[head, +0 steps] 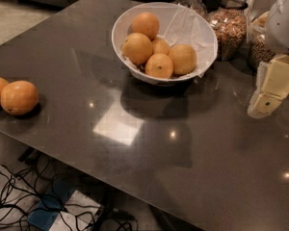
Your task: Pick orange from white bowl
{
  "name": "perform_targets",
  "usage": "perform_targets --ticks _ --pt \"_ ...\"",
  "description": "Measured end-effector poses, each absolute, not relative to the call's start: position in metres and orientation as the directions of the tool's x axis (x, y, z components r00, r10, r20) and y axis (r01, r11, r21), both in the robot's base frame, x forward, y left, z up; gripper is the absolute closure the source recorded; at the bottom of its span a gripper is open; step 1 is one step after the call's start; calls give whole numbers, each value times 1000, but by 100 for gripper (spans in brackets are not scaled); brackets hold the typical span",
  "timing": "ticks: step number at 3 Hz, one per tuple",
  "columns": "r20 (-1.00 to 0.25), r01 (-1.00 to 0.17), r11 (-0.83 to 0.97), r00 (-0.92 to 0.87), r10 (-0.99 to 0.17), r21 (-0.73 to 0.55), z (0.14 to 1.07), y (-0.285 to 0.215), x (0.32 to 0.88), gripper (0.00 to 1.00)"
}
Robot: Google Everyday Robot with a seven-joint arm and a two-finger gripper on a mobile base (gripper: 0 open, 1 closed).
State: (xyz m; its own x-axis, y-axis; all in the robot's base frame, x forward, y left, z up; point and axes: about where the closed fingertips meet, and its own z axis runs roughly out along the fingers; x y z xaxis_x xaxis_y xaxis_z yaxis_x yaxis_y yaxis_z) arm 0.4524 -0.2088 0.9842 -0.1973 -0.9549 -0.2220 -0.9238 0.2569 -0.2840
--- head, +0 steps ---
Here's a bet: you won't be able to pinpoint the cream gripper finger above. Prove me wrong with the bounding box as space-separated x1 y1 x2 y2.
256 62 268 90
248 55 289 118

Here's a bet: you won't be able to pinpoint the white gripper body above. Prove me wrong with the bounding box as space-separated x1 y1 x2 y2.
265 0 289 54

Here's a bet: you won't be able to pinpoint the white bowl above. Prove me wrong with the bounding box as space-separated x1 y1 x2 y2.
111 1 219 86

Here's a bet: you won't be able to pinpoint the small middle orange in bowl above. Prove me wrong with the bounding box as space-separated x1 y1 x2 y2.
152 38 170 55

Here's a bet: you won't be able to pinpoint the glass jar of cereal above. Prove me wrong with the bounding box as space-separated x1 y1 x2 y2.
248 12 276 69

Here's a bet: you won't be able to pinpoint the glass jar of nuts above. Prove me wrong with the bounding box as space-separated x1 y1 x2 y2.
207 0 249 61

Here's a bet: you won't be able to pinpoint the white paper liner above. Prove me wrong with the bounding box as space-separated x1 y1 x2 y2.
123 3 216 79

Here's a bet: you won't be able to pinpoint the blue white box on floor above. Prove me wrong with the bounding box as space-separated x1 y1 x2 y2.
28 180 103 231

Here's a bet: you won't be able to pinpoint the orange on table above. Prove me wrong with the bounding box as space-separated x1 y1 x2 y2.
0 81 39 116

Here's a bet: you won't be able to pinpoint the black cables on floor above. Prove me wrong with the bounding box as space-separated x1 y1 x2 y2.
0 147 139 231

